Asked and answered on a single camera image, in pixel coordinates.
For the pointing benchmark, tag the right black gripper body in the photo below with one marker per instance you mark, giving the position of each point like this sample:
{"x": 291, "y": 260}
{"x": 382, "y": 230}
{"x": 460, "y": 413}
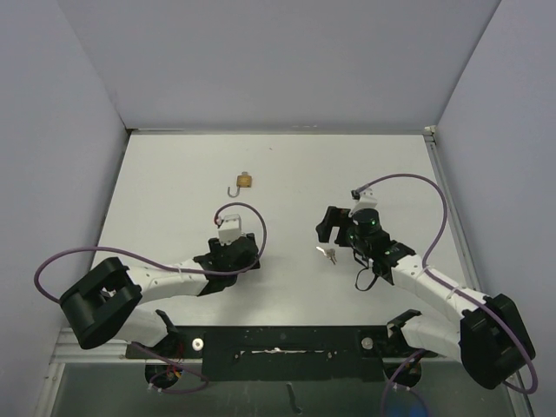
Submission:
{"x": 360, "y": 244}

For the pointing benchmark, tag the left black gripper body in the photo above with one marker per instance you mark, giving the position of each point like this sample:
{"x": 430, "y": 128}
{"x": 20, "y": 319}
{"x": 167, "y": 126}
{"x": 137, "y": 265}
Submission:
{"x": 216, "y": 247}

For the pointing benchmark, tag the small brass padlock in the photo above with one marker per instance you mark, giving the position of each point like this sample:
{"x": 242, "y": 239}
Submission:
{"x": 243, "y": 181}

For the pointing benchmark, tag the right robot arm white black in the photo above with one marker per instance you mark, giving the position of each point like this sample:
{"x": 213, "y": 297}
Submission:
{"x": 486, "y": 334}

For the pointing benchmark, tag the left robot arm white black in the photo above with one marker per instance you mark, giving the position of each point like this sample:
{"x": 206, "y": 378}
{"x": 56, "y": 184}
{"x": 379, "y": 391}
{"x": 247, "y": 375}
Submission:
{"x": 106, "y": 303}

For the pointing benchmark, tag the silver key bunch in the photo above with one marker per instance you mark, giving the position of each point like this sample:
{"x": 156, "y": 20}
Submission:
{"x": 329, "y": 253}

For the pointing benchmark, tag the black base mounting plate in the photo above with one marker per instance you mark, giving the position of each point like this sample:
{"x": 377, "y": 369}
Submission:
{"x": 190, "y": 359}

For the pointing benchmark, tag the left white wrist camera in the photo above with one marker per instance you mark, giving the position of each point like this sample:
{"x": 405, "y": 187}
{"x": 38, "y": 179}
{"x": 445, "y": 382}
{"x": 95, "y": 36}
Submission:
{"x": 229, "y": 229}

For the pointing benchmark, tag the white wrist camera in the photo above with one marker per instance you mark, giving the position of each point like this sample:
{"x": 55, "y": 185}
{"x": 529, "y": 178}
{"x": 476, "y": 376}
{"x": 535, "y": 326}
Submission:
{"x": 363, "y": 199}
{"x": 229, "y": 229}

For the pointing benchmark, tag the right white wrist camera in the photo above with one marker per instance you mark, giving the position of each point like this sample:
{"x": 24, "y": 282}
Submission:
{"x": 363, "y": 199}

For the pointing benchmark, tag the aluminium right side rail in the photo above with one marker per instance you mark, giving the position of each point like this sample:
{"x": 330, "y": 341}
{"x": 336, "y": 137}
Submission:
{"x": 457, "y": 231}

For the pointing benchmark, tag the aluminium rail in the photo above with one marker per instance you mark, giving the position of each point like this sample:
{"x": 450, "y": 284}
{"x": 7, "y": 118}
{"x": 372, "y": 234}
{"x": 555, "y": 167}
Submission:
{"x": 68, "y": 351}
{"x": 457, "y": 231}

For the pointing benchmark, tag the aluminium front rail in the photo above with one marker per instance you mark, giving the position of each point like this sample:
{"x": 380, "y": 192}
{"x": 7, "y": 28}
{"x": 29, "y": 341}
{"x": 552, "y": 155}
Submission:
{"x": 68, "y": 351}

